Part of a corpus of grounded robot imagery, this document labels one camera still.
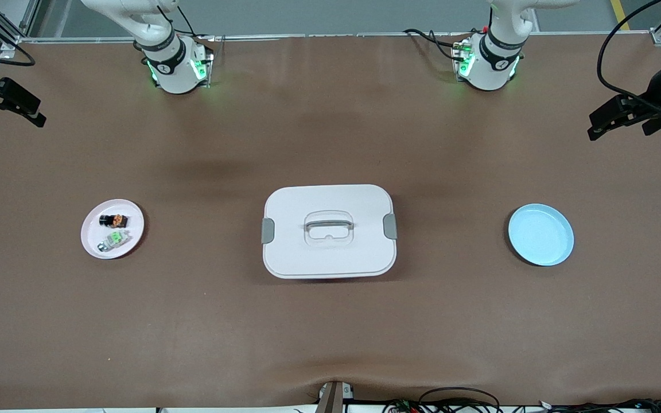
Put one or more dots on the black and orange push-button switch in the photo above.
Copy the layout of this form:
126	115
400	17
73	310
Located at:
113	220

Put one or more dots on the pink round plate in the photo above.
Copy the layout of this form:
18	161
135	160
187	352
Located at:
112	229

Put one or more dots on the white lidded box grey latches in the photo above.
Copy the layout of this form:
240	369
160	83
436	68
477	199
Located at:
329	232

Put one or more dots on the brown table cover sheet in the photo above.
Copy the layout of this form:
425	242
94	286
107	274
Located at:
330	332

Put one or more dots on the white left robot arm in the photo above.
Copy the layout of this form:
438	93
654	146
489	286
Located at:
488	71

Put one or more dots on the grey camera stand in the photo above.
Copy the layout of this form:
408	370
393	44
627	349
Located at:
333	397

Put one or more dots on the aluminium table edge rail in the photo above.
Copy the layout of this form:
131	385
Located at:
336	35

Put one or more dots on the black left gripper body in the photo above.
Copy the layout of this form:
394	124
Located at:
654	96

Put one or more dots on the light blue round plate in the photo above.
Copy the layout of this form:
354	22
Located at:
540	234

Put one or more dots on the white and green push-button switch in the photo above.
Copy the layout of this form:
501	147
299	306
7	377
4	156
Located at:
115	239

